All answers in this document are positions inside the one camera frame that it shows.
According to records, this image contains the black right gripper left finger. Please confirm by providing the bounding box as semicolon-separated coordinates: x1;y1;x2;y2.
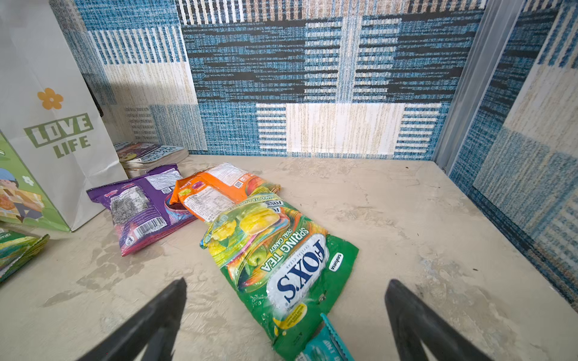
80;278;187;360

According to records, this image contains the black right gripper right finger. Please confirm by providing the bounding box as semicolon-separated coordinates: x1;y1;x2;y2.
385;279;489;360

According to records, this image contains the green snack packet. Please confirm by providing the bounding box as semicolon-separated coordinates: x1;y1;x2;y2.
1;229;50;283

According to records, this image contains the white paper bag with illustration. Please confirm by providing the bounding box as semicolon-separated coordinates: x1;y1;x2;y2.
1;1;126;232

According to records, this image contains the green Fox's Spring Tea bag far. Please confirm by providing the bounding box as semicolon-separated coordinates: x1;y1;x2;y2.
200;187;359;360

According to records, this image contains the teal snack packet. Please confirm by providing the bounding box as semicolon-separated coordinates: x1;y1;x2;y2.
295;314;355;361

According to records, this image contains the purple snack packet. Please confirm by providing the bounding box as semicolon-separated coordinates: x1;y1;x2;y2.
87;164;197;257

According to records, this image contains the orange snack packet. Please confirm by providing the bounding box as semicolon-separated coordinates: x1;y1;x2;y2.
169;162;281;223

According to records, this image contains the paperback book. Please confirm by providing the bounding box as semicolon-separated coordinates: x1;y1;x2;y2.
114;142;189;178

